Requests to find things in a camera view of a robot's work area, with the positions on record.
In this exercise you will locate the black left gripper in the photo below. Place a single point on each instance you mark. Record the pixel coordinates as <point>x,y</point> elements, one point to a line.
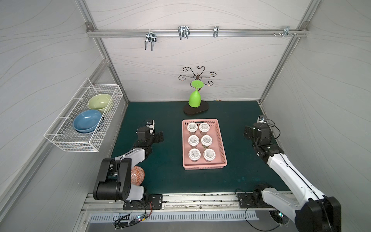
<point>158,137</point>

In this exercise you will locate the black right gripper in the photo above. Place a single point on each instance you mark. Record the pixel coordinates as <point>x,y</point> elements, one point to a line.
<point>248,132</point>

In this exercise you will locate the yogurt cup table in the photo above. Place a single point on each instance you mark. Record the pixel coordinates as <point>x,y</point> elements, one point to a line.
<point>194,155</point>
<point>209,155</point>
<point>193,140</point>

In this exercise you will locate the pink plastic basket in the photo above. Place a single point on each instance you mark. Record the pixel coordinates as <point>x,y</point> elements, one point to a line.
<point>219,162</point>

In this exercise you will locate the green yogurt cup white lid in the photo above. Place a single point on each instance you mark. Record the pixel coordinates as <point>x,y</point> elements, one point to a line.
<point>206,141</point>

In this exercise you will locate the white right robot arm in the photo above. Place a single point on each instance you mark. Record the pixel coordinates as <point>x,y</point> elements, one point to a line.
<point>312,210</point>

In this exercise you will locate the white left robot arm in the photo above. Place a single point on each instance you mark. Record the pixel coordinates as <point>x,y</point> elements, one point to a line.
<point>114,177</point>

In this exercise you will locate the dark oval stand base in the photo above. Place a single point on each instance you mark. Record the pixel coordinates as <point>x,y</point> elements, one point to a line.
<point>191,111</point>

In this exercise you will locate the green upside-down wine glass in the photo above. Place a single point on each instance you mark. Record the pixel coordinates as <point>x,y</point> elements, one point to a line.
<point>195,97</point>

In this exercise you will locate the bronze scroll stand rod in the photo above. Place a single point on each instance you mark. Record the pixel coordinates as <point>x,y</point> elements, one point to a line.
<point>197,75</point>

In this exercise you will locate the light green bowl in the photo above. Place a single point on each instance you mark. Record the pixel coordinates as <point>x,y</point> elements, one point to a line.
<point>101,102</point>

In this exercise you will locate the blue bowl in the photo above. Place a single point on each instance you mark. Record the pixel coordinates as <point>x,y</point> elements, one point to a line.
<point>87,121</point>

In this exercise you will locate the double metal hook left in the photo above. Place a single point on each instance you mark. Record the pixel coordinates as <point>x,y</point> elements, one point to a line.
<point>151,38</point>

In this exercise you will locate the double metal hook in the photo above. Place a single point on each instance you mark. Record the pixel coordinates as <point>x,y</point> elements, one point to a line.
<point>184,32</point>
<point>151,38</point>

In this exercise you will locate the metal hook right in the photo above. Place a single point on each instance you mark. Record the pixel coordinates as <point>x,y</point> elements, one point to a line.
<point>286,33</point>

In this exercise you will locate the double metal hook middle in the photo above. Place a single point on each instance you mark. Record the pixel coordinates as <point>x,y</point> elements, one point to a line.
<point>184,32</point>

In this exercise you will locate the single metal hook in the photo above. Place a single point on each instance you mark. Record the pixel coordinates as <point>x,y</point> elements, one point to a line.
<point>215,31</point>

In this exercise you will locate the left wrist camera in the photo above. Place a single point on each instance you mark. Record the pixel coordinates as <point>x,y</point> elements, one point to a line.
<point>148,123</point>

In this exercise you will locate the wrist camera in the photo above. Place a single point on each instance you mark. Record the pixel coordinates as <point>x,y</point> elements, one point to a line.
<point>148,123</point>
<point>262,122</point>

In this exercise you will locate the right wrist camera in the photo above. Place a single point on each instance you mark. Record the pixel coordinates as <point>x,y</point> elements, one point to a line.
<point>262,122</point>

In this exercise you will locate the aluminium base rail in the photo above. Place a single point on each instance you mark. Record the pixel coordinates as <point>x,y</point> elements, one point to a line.
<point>174,202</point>

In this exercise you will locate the white wire wall basket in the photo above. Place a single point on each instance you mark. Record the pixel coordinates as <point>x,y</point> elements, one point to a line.
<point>64,136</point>

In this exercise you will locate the white slotted cable duct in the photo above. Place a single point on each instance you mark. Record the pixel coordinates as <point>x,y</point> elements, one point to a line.
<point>184,216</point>

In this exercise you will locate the aluminium top rail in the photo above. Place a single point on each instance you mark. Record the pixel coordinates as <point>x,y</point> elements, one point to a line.
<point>201,33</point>

